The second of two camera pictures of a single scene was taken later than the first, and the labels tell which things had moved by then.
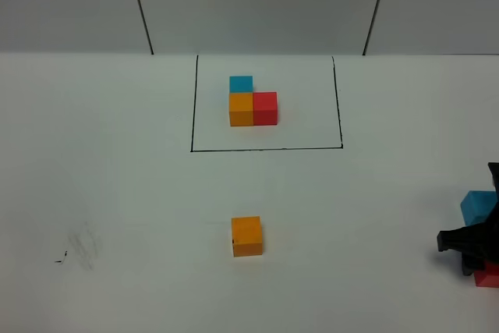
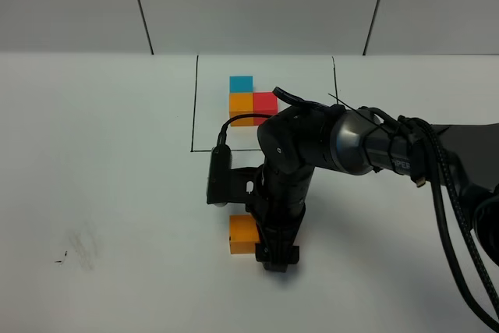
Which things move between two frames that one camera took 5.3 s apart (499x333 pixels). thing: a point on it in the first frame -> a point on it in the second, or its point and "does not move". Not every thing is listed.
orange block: (246, 234) does not move
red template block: (264, 108) does not move
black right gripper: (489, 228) -> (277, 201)
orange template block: (241, 109) does not move
